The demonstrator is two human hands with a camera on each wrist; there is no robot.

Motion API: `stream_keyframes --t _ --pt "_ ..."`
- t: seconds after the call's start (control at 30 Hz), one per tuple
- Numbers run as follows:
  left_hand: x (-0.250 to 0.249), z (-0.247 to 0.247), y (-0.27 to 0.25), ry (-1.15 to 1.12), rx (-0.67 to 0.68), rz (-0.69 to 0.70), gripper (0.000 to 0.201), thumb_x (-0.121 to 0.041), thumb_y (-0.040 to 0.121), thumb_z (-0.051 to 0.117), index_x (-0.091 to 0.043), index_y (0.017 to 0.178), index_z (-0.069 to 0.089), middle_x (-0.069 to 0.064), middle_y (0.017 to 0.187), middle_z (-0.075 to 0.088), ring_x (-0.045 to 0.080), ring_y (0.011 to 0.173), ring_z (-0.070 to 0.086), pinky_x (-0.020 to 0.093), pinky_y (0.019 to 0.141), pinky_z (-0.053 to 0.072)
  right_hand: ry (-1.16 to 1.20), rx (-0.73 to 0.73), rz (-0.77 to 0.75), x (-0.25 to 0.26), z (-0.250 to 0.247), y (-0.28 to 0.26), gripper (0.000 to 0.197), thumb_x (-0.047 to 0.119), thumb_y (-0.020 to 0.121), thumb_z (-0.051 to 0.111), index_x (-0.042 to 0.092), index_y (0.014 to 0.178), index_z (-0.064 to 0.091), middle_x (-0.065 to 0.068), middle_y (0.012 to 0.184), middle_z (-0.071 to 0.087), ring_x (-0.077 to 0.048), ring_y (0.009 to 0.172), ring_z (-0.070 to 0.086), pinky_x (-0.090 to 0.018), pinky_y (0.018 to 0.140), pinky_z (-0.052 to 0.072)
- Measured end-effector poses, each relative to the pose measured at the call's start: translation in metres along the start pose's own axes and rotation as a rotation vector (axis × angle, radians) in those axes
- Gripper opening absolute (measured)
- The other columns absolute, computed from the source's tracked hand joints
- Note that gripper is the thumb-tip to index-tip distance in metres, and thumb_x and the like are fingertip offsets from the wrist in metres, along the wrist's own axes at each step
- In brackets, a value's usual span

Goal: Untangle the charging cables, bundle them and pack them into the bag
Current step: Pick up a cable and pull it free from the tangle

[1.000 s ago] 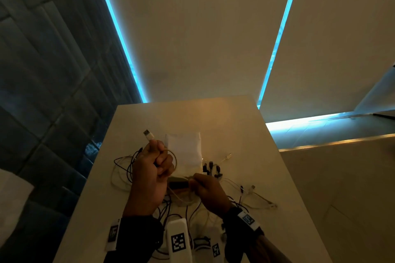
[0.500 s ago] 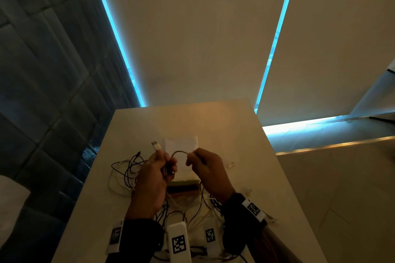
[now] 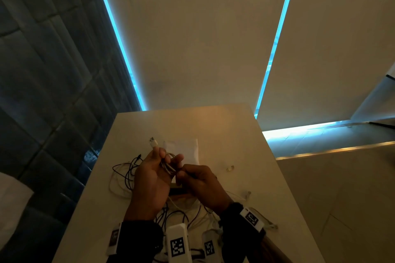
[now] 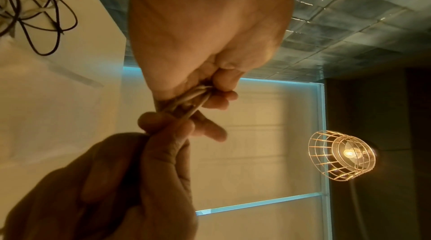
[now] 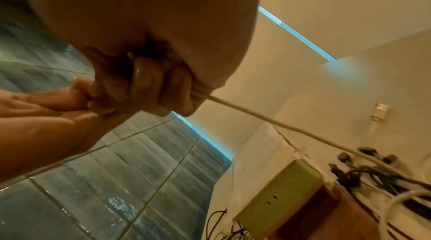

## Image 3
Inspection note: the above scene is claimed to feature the person's left hand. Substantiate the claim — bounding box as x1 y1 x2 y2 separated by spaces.
123 145 185 222

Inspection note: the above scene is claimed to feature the person's right hand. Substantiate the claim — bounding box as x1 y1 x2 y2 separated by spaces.
175 164 234 216

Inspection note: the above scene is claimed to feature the tangle of cables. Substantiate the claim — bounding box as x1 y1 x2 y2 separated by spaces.
108 154 278 263

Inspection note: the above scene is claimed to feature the white plastic pouch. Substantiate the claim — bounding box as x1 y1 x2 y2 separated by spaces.
162 138 200 198

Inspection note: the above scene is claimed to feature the white table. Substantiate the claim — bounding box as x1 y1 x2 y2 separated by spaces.
52 104 325 263

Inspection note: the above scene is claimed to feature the window sill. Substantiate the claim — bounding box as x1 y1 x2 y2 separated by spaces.
262 118 395 159

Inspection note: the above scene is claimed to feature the white pillow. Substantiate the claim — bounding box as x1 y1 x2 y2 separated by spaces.
0 172 35 243

